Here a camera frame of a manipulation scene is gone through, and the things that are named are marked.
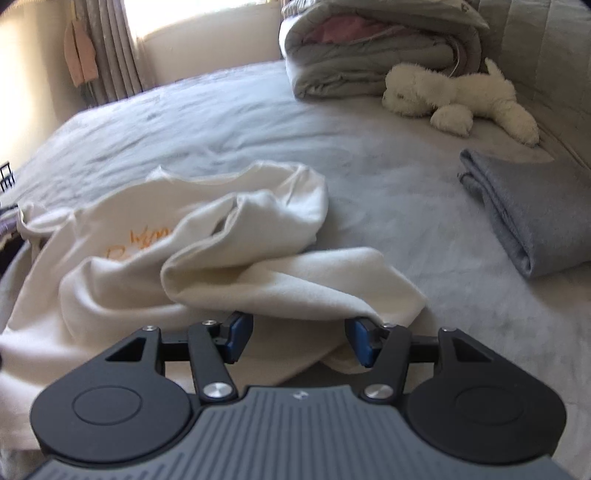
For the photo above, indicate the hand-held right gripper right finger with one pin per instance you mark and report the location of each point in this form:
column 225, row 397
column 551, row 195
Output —
column 358, row 342

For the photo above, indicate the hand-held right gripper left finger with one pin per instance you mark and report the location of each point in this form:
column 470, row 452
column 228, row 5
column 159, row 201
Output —
column 240, row 336

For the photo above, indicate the white long-sleeve shirt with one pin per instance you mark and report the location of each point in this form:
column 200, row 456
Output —
column 115, row 286

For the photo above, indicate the bed with grey sheet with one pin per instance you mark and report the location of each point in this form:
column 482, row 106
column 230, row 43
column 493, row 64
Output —
column 392, row 207

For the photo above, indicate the folded grey garment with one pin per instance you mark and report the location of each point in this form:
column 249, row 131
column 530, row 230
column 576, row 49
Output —
column 535, row 217

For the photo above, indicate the purple garment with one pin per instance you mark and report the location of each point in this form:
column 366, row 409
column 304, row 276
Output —
column 7, row 226

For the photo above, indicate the white plush dog toy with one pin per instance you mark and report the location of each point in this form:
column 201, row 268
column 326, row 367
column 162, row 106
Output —
column 480, row 97

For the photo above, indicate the folded grey quilt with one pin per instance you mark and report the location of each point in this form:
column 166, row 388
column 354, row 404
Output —
column 369, row 64

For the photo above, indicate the grey star-print curtain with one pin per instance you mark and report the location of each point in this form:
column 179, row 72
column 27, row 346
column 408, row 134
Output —
column 111, row 50

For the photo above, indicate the window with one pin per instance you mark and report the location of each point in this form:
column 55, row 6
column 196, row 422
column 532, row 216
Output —
column 203, row 16

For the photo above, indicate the pink hanging jacket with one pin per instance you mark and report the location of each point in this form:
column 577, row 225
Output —
column 81, row 55

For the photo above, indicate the grey quilted headboard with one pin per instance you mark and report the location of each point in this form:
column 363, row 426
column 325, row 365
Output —
column 545, row 46

